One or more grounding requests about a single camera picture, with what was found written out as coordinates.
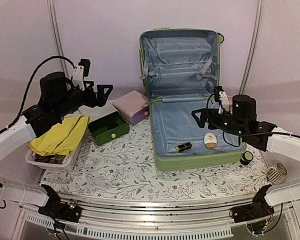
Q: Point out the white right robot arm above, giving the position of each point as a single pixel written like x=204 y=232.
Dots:
x=274 y=140

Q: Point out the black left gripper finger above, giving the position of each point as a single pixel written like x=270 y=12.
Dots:
x=102 y=94
x=81 y=70

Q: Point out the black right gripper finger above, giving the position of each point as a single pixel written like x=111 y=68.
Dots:
x=201 y=117
x=221 y=97

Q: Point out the cream round bottle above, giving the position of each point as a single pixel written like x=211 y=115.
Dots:
x=210 y=141

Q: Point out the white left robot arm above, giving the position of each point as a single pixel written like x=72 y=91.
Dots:
x=59 y=96

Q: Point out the yellow garment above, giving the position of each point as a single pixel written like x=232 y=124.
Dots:
x=62 y=139

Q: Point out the white ribbed round object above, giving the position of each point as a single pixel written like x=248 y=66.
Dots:
x=276 y=173

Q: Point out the white perforated plastic basket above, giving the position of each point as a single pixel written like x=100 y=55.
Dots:
x=53 y=162

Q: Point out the small dark tube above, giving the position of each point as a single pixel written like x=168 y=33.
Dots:
x=183 y=147

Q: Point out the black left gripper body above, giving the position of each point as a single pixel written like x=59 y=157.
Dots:
x=67 y=103

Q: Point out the green hard-shell suitcase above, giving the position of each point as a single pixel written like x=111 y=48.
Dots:
x=179 y=69

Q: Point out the floral white table mat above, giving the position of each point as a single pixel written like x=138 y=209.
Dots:
x=125 y=169

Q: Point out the purple drawer box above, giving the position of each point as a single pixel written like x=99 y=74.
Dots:
x=133 y=106

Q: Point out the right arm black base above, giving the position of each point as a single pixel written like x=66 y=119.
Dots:
x=259 y=208

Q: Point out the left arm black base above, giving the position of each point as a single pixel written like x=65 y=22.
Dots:
x=69 y=211

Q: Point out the white green drawer box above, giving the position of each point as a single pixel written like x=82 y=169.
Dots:
x=106 y=123

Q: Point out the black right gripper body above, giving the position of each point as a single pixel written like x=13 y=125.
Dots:
x=235 y=126

